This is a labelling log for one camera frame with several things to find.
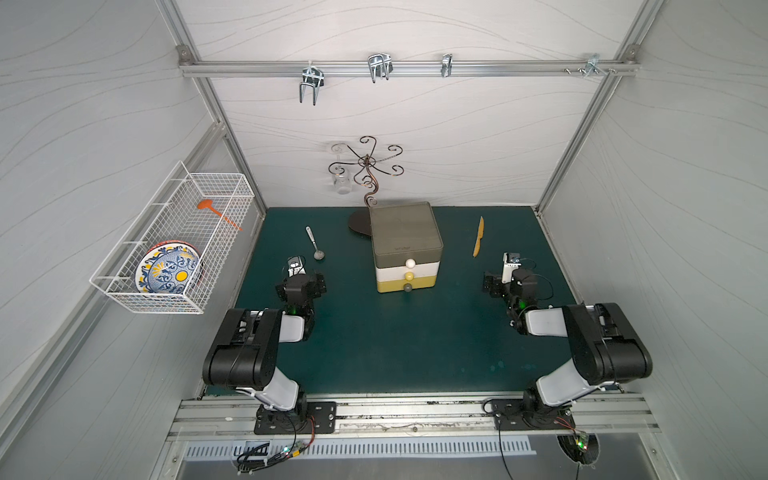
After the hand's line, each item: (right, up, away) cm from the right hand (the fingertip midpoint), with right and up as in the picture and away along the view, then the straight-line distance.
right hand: (504, 270), depth 95 cm
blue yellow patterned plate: (-84, +5, -33) cm, 90 cm away
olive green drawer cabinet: (-33, +13, -8) cm, 36 cm away
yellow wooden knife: (-2, +13, +19) cm, 23 cm away
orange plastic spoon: (-86, +20, -17) cm, 90 cm away
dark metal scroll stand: (-44, +29, -11) cm, 54 cm away
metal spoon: (-63, +5, +10) cm, 64 cm away
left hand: (-65, -1, -2) cm, 65 cm away
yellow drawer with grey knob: (-32, -5, -1) cm, 32 cm away
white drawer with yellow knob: (-28, +1, -7) cm, 29 cm away
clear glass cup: (-54, +31, +5) cm, 63 cm away
